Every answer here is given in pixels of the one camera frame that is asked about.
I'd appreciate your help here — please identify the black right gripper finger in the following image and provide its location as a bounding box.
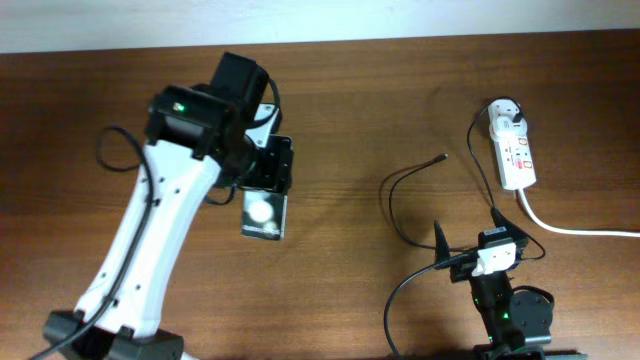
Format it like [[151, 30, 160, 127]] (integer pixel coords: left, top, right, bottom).
[[434, 220, 451, 263], [490, 207, 528, 240]]

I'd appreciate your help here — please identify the black usb charging cable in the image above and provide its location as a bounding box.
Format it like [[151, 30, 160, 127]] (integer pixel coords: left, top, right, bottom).
[[378, 96, 547, 263]]

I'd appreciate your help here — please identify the black samsung galaxy phone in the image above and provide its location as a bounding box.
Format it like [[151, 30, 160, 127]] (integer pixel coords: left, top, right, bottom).
[[241, 191, 288, 241]]

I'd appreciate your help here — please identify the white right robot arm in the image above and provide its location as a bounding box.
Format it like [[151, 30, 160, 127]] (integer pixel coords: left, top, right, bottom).
[[434, 208, 588, 360]]

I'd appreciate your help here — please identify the white usb charger adapter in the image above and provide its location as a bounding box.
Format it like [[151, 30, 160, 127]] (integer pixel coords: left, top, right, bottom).
[[489, 112, 528, 142]]

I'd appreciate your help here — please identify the white power strip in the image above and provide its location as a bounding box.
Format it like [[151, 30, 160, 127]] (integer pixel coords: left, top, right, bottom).
[[487, 98, 538, 192]]

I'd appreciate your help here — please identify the white power strip cord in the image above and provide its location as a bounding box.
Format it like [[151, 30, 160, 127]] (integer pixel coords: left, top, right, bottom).
[[514, 187, 640, 239]]

